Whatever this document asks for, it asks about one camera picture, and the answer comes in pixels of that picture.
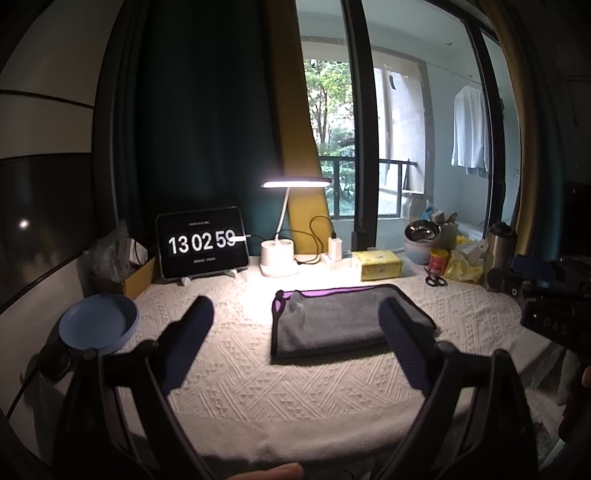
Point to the white textured tablecloth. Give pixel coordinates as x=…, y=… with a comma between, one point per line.
x=258, y=392

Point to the white desk lamp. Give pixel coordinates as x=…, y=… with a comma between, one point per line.
x=278, y=258

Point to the clear plastic bag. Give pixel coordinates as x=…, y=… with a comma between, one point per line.
x=111, y=254

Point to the black scissors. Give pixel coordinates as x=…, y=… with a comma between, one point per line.
x=435, y=280

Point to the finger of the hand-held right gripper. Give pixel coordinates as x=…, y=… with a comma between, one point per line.
x=533, y=268
x=505, y=281

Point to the person's left hand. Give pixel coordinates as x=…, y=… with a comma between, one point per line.
x=272, y=473

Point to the black balcony railing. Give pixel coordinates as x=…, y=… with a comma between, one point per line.
x=339, y=184

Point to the black tablet clock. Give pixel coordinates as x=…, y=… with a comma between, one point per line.
x=201, y=242

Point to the white charger plug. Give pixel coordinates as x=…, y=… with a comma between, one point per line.
x=335, y=249

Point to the white hanging shirt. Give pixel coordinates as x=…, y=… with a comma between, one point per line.
x=470, y=129

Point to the blue plastic plate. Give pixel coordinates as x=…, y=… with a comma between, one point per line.
x=99, y=323

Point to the yellow curtain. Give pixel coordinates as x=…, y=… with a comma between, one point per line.
x=295, y=115

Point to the dark green curtain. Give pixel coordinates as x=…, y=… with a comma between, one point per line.
x=198, y=115

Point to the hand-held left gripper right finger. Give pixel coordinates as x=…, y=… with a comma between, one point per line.
x=406, y=341

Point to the grey towel with purple edge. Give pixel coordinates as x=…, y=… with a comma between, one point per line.
x=332, y=323

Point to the steel bowl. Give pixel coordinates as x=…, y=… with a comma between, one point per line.
x=421, y=230

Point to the black window frame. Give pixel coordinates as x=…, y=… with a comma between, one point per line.
x=362, y=120

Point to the red and yellow can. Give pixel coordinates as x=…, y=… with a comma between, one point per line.
x=439, y=263

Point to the white tablet stand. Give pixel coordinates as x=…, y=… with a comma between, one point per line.
x=186, y=280

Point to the steel thermos bottle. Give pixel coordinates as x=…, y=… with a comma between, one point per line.
x=501, y=249

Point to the yellow plastic bag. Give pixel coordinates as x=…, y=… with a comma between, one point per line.
x=466, y=265

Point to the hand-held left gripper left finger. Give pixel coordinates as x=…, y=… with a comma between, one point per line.
x=184, y=350

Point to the cardboard box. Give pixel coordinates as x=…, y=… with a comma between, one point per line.
x=138, y=281

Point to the yellow tissue box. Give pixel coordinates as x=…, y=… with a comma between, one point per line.
x=379, y=265

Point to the grey pot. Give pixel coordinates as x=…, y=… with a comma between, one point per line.
x=418, y=251

